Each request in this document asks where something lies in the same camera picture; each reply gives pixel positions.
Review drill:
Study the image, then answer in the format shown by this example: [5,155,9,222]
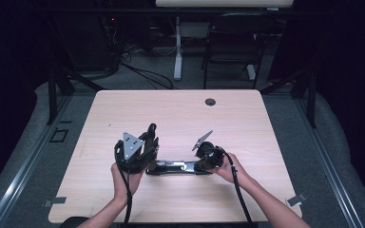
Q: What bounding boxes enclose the black chair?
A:
[201,12,274,90]

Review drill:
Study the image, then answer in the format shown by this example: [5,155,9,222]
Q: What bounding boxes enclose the black floor cables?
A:
[119,44,176,91]

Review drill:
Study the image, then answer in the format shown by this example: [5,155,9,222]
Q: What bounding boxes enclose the person's right hand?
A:
[208,152,252,188]

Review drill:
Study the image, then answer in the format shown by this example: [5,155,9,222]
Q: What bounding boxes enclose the grey tape piece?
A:
[285,192,309,208]
[42,196,67,209]

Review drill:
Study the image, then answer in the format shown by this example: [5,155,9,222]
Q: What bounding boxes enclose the person's left hand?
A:
[110,162,145,204]

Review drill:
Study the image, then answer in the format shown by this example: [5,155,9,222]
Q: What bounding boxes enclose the black metal stand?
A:
[259,66,318,129]
[45,61,106,126]

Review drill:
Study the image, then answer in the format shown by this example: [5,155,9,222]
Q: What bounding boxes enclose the dark equipment with red light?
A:
[56,12,122,73]

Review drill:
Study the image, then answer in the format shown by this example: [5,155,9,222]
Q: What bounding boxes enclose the person's dark clothing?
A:
[58,216,90,228]

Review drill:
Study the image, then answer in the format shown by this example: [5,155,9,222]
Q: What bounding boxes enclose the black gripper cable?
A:
[216,146,255,226]
[113,140,134,228]

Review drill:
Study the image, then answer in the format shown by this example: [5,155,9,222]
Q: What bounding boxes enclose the black stapler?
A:
[144,123,214,177]

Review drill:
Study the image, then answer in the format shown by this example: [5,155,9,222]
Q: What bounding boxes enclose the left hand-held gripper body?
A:
[114,131,149,175]

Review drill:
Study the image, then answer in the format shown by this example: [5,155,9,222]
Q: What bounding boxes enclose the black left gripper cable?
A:
[113,140,134,228]

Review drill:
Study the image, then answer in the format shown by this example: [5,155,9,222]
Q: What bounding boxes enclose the aluminium floor rail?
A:
[0,94,73,228]
[294,98,365,228]

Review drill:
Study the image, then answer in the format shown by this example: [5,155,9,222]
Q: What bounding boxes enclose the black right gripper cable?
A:
[216,146,255,226]

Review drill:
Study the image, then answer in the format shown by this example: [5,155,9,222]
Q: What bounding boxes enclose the white desk leg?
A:
[246,64,258,81]
[173,15,184,82]

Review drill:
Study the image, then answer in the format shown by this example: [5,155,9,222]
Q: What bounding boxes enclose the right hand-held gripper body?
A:
[191,129,226,174]

